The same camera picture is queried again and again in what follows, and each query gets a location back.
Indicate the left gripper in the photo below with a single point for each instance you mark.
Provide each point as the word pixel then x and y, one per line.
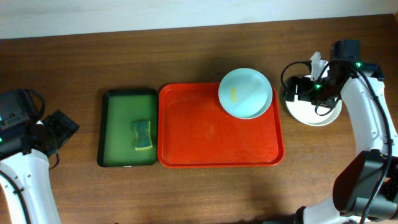
pixel 61 125

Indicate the green yellow sponge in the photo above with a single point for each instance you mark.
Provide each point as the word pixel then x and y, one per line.
pixel 143 135

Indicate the red plastic tray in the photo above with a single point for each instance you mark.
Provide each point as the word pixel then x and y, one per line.
pixel 194 131

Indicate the dark green tray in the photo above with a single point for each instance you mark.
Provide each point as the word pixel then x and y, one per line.
pixel 117 138

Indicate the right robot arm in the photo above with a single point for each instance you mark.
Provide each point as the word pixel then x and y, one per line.
pixel 366 191

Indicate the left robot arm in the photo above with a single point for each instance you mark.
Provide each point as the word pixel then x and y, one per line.
pixel 28 140

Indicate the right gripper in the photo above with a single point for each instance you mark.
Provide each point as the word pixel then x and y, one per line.
pixel 308 91

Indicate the light blue plate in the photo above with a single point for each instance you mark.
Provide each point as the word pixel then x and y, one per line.
pixel 245 93

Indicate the white plate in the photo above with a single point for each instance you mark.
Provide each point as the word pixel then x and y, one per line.
pixel 311 115

